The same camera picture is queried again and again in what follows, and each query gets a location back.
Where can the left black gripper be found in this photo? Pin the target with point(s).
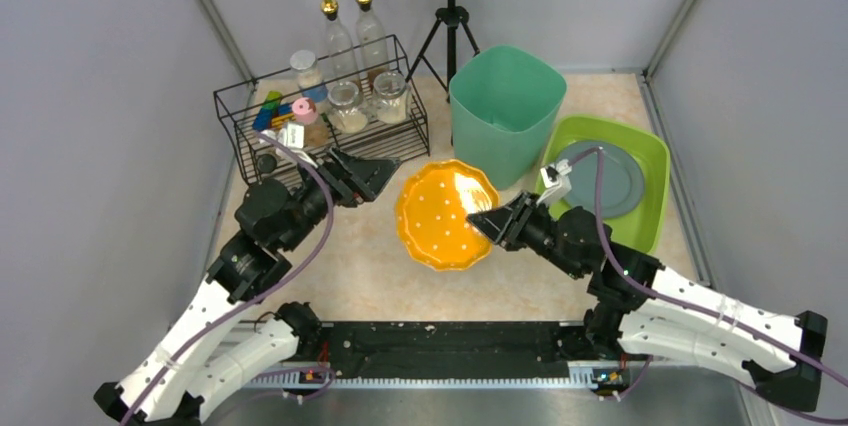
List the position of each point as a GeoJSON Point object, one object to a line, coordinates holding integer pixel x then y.
{"type": "Point", "coordinates": [340, 176]}

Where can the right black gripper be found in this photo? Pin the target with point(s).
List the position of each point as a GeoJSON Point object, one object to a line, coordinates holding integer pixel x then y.
{"type": "Point", "coordinates": [520, 222]}

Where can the yellow scalloped plate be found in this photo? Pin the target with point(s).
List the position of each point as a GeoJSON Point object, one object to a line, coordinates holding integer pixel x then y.
{"type": "Point", "coordinates": [431, 215]}

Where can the large clear glass jar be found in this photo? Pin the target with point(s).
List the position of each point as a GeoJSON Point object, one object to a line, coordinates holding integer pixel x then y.
{"type": "Point", "coordinates": [347, 112]}

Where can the pink lid spice jar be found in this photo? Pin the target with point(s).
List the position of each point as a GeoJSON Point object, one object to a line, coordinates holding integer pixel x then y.
{"type": "Point", "coordinates": [305, 113]}

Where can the black lid spice jar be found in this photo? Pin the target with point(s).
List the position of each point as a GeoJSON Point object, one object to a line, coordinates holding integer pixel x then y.
{"type": "Point", "coordinates": [266, 164]}

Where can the oil bottle gold cap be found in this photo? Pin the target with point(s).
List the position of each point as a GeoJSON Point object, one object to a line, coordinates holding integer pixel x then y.
{"type": "Point", "coordinates": [339, 45]}
{"type": "Point", "coordinates": [371, 35]}

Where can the blue label jar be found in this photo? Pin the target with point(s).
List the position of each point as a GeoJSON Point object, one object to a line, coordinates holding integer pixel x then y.
{"type": "Point", "coordinates": [309, 78]}

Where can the grey-blue plate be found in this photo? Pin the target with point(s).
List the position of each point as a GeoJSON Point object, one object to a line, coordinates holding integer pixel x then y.
{"type": "Point", "coordinates": [623, 183]}

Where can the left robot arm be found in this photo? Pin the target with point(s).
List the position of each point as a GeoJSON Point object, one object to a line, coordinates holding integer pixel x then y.
{"type": "Point", "coordinates": [183, 381]}

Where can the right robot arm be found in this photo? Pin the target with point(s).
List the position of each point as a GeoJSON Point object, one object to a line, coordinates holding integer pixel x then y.
{"type": "Point", "coordinates": [645, 308]}

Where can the colourful toy blocks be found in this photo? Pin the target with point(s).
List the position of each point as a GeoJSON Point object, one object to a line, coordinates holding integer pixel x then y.
{"type": "Point", "coordinates": [273, 113]}

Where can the teal plastic bin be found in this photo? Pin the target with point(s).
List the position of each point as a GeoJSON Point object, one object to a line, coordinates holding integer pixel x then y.
{"type": "Point", "coordinates": [503, 105]}

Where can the green plastic tub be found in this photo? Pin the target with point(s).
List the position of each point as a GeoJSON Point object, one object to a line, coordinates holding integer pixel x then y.
{"type": "Point", "coordinates": [639, 229]}

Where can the black tripod stand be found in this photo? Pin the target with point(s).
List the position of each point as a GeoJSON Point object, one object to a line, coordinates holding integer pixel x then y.
{"type": "Point", "coordinates": [453, 18]}

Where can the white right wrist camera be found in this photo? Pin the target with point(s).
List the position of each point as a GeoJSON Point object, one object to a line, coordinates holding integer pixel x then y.
{"type": "Point", "coordinates": [556, 182]}

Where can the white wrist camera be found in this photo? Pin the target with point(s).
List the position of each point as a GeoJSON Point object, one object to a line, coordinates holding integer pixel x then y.
{"type": "Point", "coordinates": [556, 182]}
{"type": "Point", "coordinates": [293, 137]}

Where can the black wire rack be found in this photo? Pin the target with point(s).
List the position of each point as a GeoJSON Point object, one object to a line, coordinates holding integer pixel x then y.
{"type": "Point", "coordinates": [237, 105]}

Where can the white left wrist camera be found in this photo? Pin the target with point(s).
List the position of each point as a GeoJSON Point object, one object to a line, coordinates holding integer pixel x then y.
{"type": "Point", "coordinates": [293, 137]}

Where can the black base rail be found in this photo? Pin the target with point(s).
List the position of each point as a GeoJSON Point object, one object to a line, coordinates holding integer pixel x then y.
{"type": "Point", "coordinates": [468, 355]}

